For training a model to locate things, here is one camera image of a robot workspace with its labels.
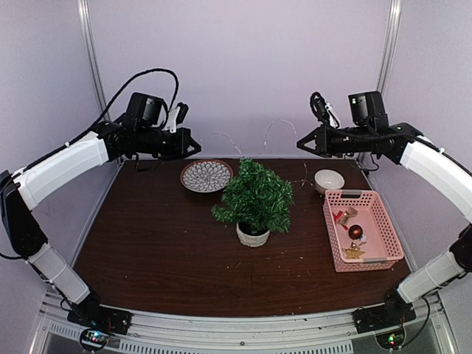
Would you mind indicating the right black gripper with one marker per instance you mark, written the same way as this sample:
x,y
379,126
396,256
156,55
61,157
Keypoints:
x,y
319,133

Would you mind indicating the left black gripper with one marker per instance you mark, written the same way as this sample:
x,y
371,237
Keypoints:
x,y
181,149

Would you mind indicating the small green christmas tree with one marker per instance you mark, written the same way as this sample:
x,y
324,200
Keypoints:
x,y
256,200

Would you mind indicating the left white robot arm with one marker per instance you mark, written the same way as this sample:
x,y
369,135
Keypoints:
x,y
24,190

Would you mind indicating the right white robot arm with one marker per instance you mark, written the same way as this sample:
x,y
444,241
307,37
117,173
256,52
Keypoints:
x,y
408,147

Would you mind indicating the patterned ceramic plate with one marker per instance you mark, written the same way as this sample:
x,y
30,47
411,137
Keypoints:
x,y
206,175

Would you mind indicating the white ceramic bowl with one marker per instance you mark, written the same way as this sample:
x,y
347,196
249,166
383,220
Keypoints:
x,y
328,180

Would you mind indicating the red bauble ornament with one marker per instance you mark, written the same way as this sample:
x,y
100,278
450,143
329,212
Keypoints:
x,y
355,232

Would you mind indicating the gold star ornament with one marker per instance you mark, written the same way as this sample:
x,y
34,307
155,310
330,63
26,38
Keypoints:
x,y
353,252

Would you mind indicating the pink plastic basket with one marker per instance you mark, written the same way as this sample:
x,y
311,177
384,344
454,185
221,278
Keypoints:
x,y
383,248

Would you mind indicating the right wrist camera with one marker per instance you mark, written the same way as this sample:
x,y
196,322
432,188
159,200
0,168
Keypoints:
x,y
323,111

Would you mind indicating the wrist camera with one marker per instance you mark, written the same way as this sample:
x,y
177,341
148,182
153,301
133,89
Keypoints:
x,y
176,117
323,111

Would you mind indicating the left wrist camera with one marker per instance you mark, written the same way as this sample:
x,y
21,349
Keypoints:
x,y
176,117

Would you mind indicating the right aluminium frame post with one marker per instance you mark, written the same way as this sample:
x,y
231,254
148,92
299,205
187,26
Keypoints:
x,y
390,43

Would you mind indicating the aluminium frame post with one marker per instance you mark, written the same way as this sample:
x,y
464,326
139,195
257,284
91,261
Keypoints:
x,y
390,43
87,33

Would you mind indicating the left aluminium frame post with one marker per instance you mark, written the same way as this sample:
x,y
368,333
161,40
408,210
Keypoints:
x,y
87,33

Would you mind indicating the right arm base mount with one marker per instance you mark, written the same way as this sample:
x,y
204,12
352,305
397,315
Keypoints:
x,y
374,319

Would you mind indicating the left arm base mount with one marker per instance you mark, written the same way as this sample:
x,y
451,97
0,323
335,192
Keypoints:
x,y
109,320

